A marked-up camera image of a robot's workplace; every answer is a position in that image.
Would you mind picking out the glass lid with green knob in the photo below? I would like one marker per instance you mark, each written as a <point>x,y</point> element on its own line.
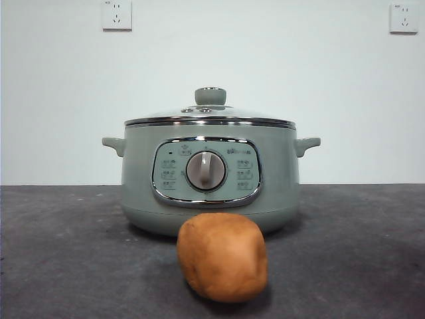
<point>210,97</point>

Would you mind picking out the brown potato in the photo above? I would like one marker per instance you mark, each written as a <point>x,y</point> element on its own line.
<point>221,254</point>

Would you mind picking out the pale green electric pot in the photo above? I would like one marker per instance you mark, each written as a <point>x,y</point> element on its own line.
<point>279,172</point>

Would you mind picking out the white wall socket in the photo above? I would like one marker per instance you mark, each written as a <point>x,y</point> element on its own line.
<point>403,18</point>
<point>117,15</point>

